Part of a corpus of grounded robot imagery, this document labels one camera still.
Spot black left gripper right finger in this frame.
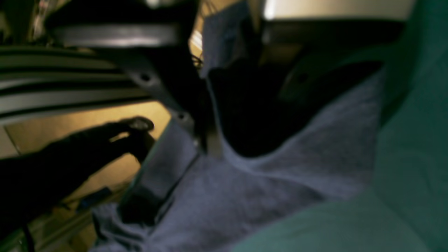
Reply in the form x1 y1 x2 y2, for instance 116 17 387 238
259 0 416 102

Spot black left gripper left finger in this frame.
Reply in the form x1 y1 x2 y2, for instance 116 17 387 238
46 0 222 158

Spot blue-grey T-shirt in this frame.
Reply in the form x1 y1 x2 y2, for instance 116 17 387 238
89 0 385 252

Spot teal table cloth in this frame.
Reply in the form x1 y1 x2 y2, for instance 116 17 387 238
233 0 448 252

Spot grey aluminium table frame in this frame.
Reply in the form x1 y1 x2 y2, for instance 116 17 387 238
0 45 152 125

